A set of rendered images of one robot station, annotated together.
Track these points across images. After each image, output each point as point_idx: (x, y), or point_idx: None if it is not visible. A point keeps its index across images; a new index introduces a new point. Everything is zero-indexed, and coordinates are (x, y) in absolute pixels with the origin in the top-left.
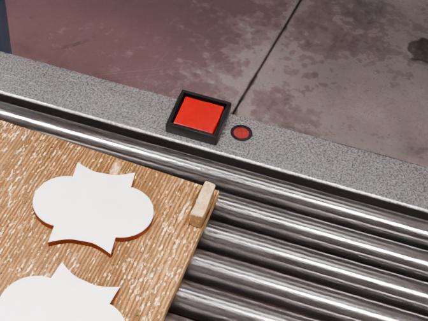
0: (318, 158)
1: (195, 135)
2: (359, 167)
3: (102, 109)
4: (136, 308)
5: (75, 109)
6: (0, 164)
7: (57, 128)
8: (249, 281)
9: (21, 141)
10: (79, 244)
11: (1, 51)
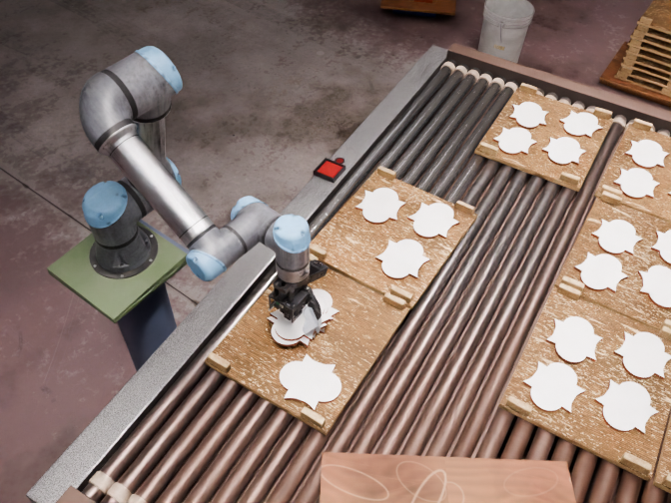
0: (358, 142)
1: (340, 173)
2: (366, 132)
3: (315, 201)
4: (429, 201)
5: (313, 210)
6: (348, 233)
7: (325, 217)
8: (416, 173)
9: (335, 225)
10: (397, 213)
11: None
